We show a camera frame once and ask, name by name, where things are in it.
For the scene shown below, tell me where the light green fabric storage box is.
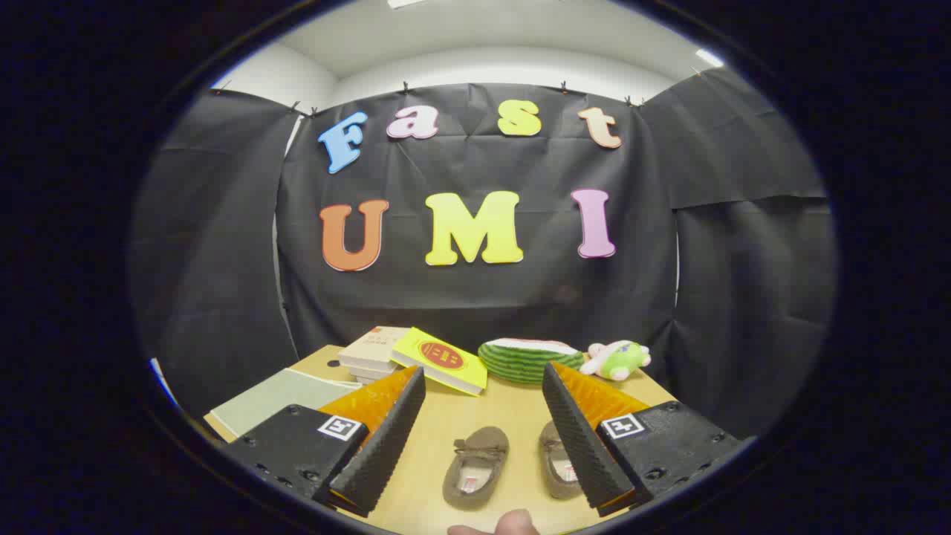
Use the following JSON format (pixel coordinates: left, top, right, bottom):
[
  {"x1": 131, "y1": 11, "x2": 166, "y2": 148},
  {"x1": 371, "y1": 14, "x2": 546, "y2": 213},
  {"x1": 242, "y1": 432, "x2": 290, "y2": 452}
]
[{"x1": 210, "y1": 368, "x2": 363, "y2": 439}]

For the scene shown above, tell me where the beige cover book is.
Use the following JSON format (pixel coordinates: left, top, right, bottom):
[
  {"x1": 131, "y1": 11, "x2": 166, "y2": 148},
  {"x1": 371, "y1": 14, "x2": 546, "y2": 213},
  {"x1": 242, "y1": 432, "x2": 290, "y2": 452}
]
[{"x1": 338, "y1": 325, "x2": 409, "y2": 372}]

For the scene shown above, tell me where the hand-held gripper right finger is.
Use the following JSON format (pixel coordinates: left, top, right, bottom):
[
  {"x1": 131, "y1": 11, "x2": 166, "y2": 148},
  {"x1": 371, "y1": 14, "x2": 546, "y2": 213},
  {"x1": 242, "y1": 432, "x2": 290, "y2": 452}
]
[{"x1": 541, "y1": 362, "x2": 747, "y2": 519}]

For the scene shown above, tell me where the pink and green plush toy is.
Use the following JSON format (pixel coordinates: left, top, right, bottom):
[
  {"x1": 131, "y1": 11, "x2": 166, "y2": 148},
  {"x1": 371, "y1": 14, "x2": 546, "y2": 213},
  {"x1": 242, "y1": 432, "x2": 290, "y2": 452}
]
[{"x1": 580, "y1": 340, "x2": 652, "y2": 382}]

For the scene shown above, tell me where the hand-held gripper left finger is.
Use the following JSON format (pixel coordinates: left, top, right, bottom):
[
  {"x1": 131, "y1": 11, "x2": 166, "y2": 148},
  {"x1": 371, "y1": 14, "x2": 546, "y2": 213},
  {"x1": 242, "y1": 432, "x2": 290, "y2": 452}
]
[{"x1": 223, "y1": 364, "x2": 428, "y2": 519}]

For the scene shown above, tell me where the brown fuzzy shoe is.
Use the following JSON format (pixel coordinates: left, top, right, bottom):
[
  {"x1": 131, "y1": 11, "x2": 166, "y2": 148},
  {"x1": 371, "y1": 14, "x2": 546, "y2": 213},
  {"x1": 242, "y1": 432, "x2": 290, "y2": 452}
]
[
  {"x1": 443, "y1": 426, "x2": 510, "y2": 511},
  {"x1": 539, "y1": 421, "x2": 588, "y2": 500}
]

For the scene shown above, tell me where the yellow book with red circle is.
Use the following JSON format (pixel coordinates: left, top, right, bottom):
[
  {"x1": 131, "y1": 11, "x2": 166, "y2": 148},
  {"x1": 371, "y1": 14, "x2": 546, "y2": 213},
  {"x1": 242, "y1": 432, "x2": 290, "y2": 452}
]
[{"x1": 390, "y1": 327, "x2": 489, "y2": 397}]

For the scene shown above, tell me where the watermelon slice plush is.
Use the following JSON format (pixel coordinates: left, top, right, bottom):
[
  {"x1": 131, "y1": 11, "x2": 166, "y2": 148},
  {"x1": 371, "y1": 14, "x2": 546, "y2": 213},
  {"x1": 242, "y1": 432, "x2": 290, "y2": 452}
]
[{"x1": 477, "y1": 338, "x2": 585, "y2": 385}]

